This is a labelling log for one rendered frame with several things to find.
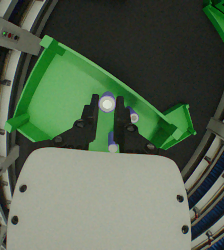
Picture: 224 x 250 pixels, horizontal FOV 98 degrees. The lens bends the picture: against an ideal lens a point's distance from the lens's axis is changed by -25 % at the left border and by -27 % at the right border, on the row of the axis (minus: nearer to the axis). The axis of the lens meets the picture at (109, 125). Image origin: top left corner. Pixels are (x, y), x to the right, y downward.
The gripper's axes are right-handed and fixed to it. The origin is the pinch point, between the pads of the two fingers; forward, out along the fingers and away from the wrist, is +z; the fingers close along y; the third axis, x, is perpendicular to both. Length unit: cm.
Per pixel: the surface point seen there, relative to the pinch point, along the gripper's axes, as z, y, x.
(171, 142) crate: 38, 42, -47
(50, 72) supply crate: 15.8, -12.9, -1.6
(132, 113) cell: 7.5, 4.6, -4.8
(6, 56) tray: 41, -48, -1
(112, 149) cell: 4.3, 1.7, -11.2
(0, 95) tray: 33, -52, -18
